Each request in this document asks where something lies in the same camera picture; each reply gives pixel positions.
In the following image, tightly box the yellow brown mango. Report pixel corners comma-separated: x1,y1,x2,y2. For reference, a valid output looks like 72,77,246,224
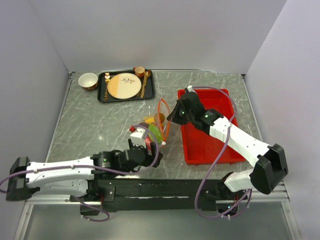
153,112,166,124

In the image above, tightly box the clear zip bag orange zipper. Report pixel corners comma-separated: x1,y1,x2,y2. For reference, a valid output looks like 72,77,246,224
140,98,170,147

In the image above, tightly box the red apple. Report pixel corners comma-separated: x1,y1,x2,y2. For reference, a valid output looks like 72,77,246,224
145,136,152,151

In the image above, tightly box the green apple slice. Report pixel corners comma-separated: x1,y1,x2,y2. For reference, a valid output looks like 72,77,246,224
148,124,163,144

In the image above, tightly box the dark purple plum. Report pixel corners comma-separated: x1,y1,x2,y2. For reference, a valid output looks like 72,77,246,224
139,122,149,128

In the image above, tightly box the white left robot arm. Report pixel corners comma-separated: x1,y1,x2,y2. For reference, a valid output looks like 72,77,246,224
4,142,163,202

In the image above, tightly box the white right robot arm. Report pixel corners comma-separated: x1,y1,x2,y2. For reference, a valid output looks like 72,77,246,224
167,91,289,199

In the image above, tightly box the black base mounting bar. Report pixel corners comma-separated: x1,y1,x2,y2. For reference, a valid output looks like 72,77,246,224
80,178,248,213

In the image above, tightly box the gold spoon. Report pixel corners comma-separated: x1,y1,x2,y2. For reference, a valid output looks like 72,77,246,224
140,70,152,99

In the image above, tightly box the small orange cup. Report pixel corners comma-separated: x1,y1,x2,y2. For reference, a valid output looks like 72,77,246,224
133,66,146,78

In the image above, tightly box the orange cream plate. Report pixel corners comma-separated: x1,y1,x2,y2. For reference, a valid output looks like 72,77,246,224
107,73,142,100

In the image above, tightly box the black serving tray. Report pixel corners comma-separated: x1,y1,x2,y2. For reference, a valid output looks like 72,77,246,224
97,70,156,104

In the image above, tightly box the gold fork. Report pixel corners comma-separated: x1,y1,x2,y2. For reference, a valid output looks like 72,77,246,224
103,72,111,102

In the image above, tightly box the white orange bowl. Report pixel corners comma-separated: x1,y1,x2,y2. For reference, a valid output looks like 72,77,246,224
78,72,98,91

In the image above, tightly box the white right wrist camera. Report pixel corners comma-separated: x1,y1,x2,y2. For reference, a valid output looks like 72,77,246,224
186,85,194,93

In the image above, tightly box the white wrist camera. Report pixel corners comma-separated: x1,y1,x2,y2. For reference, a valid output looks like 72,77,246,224
129,125,148,148
186,85,194,93

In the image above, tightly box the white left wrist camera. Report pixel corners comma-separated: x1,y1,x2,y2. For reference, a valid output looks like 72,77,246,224
129,125,148,148

